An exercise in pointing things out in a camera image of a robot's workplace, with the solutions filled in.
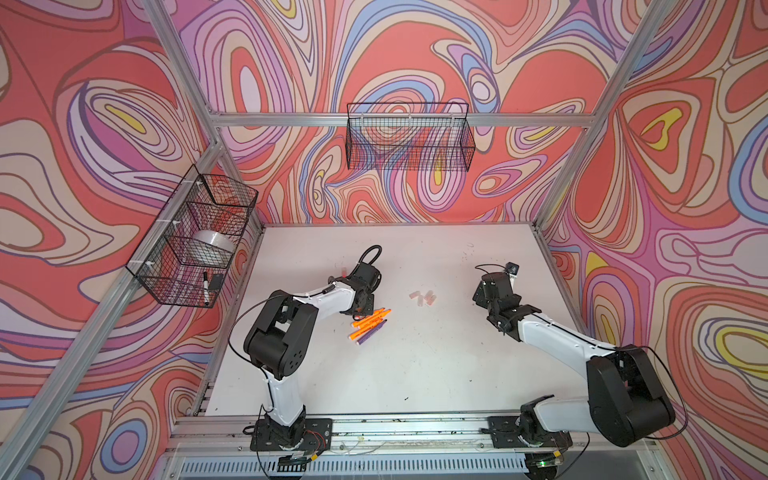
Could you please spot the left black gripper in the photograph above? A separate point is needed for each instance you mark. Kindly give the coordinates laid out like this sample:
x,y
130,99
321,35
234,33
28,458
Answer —
x,y
370,297

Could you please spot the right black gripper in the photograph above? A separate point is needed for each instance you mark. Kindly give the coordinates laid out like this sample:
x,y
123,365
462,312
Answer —
x,y
479,296

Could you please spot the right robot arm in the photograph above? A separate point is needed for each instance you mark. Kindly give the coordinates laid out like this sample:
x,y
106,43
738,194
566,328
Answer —
x,y
625,400

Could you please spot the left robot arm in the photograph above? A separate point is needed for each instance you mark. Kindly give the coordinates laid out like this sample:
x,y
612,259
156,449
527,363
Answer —
x,y
278,343

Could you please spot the purple highlighter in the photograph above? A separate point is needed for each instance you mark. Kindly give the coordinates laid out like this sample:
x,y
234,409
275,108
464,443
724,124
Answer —
x,y
369,333

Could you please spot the white tape roll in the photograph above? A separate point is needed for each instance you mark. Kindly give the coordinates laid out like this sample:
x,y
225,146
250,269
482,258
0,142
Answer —
x,y
214,241

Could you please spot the black marker in basket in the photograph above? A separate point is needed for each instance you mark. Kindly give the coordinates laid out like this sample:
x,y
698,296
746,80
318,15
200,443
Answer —
x,y
205,289

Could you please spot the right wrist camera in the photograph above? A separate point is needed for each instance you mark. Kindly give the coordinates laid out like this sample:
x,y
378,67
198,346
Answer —
x,y
511,268

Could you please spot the back black wire basket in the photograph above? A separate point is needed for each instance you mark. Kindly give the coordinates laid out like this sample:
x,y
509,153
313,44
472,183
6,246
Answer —
x,y
409,136

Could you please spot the black wire basket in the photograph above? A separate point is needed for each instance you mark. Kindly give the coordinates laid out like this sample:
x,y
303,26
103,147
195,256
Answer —
x,y
168,265
409,136

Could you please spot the left black wire basket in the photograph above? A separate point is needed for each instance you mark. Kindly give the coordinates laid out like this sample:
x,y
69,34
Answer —
x,y
168,265

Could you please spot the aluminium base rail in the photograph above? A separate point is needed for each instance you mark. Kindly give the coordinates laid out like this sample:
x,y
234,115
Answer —
x,y
360,434

